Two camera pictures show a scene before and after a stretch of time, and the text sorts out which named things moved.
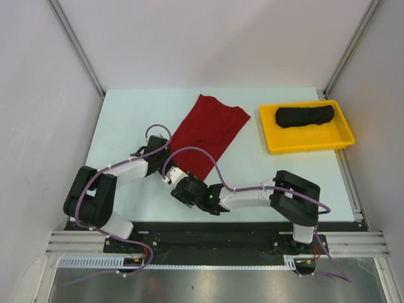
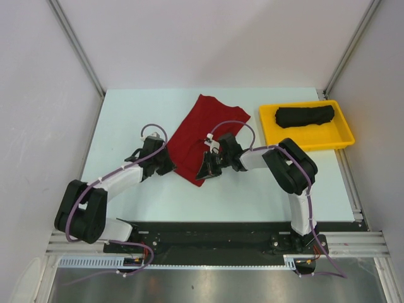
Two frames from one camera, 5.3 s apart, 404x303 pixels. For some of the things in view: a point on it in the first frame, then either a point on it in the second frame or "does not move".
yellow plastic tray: x=331 y=135 does not move
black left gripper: x=166 y=153 does not move
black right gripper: x=190 y=203 → x=208 y=168
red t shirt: x=210 y=125 does not move
